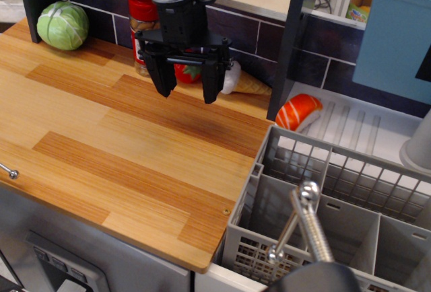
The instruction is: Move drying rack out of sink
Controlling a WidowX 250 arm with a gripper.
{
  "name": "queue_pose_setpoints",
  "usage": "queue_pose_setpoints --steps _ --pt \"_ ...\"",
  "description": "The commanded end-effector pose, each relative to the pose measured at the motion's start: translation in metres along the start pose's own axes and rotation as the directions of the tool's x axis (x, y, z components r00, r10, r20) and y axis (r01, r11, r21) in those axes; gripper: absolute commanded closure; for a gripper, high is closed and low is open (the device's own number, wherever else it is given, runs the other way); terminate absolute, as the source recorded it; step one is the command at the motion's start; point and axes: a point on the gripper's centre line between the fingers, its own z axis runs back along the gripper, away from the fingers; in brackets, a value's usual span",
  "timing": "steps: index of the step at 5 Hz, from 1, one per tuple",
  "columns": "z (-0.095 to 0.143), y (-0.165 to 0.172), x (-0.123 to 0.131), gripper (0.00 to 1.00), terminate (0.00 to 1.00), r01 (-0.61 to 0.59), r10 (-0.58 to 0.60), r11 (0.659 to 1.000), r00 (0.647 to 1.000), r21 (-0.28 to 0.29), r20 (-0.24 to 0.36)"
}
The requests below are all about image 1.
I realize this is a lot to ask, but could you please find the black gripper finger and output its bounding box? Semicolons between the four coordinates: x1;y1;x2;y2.
201;60;225;104
143;52;177;98

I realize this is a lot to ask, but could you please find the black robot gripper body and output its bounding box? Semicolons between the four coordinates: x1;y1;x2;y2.
135;0;232;70

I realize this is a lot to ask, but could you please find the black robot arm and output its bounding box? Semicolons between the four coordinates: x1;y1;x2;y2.
135;0;232;104

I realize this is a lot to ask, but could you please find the grey plastic drying rack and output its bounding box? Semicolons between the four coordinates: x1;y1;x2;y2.
222;126;430;291

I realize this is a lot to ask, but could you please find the red toy strawberry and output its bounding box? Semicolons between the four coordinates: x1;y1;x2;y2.
174;64;201;83

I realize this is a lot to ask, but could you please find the toy ice cream cone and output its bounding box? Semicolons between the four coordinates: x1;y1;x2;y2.
221;61;272;96

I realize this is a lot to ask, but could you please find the red lidded spice jar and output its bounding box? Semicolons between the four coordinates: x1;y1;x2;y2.
127;0;162;78

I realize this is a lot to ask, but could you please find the toy salmon sushi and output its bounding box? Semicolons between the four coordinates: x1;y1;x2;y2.
275;94;323;133

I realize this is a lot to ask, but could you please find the green toy cabbage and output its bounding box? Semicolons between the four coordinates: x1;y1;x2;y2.
36;1;90;50

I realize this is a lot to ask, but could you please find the colourful cardboard box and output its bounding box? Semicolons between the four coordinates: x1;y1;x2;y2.
345;0;372;23

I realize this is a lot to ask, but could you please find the small chrome knob rod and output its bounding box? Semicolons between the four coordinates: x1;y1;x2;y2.
0;163;20;180

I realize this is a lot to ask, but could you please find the blue plastic box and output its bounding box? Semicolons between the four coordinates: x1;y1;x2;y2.
353;0;430;104

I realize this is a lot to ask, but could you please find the grey metal faucet base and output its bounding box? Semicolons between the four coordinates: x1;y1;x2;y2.
399;112;431;174

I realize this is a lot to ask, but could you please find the grey control panel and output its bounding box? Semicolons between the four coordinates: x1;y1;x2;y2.
25;231;110;291

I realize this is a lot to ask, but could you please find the dark grey shelf post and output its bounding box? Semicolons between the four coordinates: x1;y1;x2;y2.
267;0;304;121

